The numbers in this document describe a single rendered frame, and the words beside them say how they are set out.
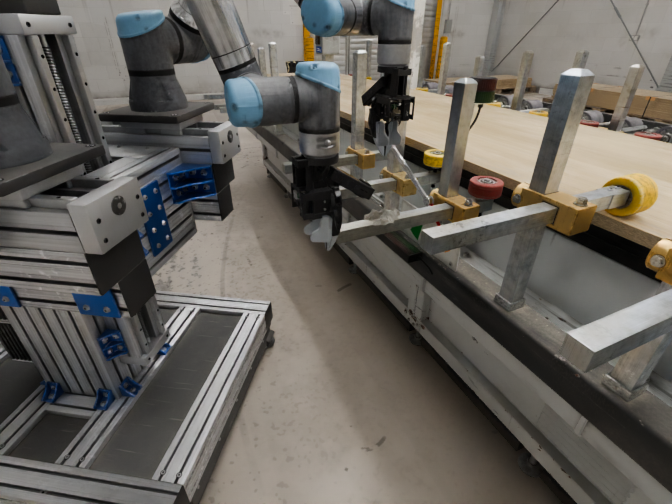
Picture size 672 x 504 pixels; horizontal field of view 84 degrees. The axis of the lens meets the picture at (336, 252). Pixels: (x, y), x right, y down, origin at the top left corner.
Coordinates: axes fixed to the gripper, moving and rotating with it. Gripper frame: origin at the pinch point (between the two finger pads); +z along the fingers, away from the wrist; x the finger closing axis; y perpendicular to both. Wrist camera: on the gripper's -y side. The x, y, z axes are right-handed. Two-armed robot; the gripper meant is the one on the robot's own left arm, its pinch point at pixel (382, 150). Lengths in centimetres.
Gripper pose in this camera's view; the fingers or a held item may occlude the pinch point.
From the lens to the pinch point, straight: 101.7
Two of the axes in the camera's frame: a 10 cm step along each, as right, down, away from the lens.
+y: 4.1, 4.6, -7.8
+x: 9.1, -2.1, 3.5
